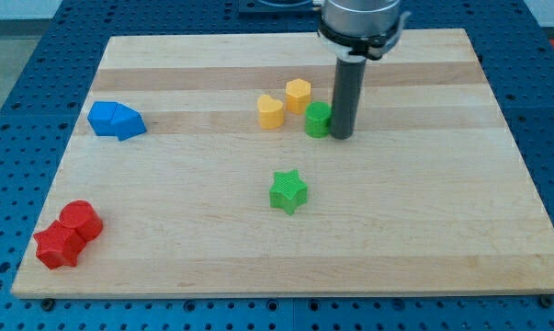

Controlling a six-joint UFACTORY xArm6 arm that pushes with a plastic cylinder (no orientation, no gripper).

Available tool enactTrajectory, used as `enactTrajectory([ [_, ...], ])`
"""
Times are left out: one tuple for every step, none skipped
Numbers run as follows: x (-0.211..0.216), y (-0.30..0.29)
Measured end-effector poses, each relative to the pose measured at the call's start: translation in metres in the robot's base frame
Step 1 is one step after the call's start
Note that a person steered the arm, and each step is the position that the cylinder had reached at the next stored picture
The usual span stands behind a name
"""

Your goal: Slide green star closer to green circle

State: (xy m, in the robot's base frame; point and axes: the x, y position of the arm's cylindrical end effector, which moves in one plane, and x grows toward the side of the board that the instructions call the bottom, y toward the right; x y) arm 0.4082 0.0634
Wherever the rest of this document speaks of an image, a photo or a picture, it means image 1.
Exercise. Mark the red cylinder block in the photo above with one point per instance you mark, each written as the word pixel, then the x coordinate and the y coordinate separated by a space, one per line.
pixel 80 216

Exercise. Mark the blue cube block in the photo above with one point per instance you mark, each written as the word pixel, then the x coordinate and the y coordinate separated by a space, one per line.
pixel 100 118

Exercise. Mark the yellow hexagon block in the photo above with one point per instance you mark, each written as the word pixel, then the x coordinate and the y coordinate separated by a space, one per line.
pixel 298 95

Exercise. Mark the blue pentagon block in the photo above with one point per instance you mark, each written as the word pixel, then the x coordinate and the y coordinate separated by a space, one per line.
pixel 126 122

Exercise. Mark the green cylinder block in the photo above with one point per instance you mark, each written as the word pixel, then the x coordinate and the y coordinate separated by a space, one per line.
pixel 317 119

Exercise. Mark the green star block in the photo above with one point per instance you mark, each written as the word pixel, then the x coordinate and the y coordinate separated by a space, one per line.
pixel 288 191

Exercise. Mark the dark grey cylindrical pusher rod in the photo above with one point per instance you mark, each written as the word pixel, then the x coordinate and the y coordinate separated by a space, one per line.
pixel 348 82

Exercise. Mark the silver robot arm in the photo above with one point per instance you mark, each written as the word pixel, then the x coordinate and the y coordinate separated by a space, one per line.
pixel 358 30

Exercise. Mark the wooden board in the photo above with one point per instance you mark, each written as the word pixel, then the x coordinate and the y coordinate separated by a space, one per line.
pixel 429 197

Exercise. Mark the yellow heart block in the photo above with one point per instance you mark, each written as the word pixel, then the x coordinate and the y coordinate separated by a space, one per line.
pixel 270 112

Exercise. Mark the red star block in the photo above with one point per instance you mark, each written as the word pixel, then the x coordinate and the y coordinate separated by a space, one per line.
pixel 58 246

